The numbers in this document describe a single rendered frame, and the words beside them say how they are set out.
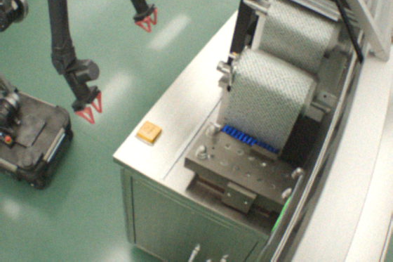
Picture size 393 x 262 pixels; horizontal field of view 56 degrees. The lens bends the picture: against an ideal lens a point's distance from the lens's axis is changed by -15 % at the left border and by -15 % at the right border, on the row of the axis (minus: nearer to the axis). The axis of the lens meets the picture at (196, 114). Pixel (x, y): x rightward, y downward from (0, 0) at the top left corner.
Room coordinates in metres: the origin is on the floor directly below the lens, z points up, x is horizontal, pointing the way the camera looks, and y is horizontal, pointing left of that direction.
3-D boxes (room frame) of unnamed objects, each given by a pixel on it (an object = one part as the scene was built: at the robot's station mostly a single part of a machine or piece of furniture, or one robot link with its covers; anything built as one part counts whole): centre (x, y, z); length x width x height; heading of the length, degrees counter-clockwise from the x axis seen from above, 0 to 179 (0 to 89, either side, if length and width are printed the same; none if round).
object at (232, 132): (0.90, -0.20, 1.03); 0.21 x 0.04 x 0.03; 70
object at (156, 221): (1.88, -0.49, 0.43); 2.52 x 0.64 x 0.86; 160
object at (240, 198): (0.70, -0.18, 0.96); 0.10 x 0.03 x 0.11; 70
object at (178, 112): (1.89, -0.48, 0.88); 2.52 x 0.66 x 0.04; 160
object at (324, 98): (0.92, -0.39, 1.28); 0.06 x 0.05 x 0.02; 70
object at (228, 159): (0.80, -0.20, 1.00); 0.40 x 0.16 x 0.06; 70
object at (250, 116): (0.92, -0.20, 1.11); 0.23 x 0.01 x 0.18; 70
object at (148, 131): (0.95, 0.16, 0.91); 0.07 x 0.07 x 0.02; 70
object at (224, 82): (1.07, -0.09, 1.05); 0.06 x 0.05 x 0.31; 70
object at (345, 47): (1.15, -0.48, 1.33); 0.07 x 0.07 x 0.07; 70
